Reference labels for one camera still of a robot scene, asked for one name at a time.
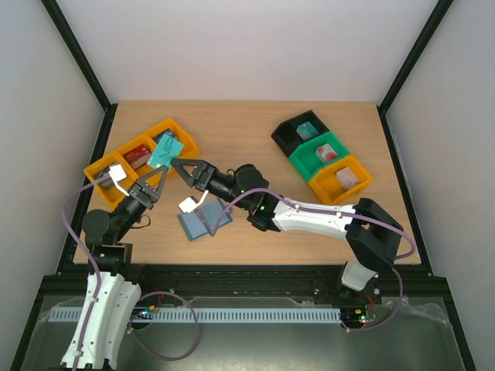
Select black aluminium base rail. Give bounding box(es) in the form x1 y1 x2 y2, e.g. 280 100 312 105
42 263 446 302

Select green storage bin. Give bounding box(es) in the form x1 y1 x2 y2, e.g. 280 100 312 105
288 131 350 182

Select black frame post right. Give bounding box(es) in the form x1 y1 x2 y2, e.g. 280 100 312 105
377 0 454 113

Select teal VIP card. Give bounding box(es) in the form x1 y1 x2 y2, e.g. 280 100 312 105
147 139 183 168

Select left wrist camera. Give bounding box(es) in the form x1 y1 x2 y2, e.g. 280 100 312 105
108 163 129 196

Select blue card holder wallet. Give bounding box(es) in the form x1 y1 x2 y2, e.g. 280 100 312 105
178 198 226 241

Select orange storage bin right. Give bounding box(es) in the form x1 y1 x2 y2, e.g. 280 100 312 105
309 155 373 205

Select black frame post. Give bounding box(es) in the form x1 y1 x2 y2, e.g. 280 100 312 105
377 0 454 113
40 0 117 113

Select teal cards in black bin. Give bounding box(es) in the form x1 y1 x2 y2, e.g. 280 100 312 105
296 121 319 141

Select orange triple bin left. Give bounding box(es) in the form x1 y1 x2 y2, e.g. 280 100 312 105
84 118 200 209

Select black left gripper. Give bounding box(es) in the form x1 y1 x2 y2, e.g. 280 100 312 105
114 165 168 241

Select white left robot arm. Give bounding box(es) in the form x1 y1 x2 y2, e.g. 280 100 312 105
57 165 169 370

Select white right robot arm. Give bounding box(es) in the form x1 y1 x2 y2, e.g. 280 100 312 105
171 158 404 303

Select black frame post left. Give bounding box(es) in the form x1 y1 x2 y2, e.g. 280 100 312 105
40 0 117 113

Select red cards stack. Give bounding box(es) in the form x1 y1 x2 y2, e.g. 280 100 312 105
122 145 152 169

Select black storage bin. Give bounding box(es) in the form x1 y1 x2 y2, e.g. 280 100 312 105
271 110 329 158

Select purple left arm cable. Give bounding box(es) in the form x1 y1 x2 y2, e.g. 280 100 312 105
61 179 113 371

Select black VIP cards stack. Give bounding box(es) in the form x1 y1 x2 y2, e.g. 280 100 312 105
94 166 114 190

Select white slotted cable duct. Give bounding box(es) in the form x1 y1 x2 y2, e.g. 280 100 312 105
49 305 342 324

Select blue cards stack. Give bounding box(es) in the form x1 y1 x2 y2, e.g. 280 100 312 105
152 129 177 146

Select red white april cards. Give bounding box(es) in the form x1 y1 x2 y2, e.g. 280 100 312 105
316 143 338 164

